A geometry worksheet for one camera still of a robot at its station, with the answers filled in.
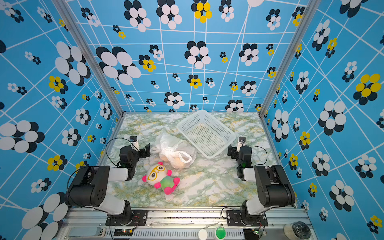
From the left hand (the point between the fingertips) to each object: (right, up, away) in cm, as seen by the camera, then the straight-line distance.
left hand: (142, 143), depth 93 cm
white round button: (+37, -35, -30) cm, 59 cm away
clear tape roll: (+76, -33, -32) cm, 89 cm away
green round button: (+44, -34, -31) cm, 64 cm away
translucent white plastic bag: (+24, -4, -12) cm, 27 cm away
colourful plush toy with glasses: (+13, -16, -13) cm, 25 cm away
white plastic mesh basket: (+41, +6, +14) cm, 44 cm away
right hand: (+62, -1, 0) cm, 62 cm away
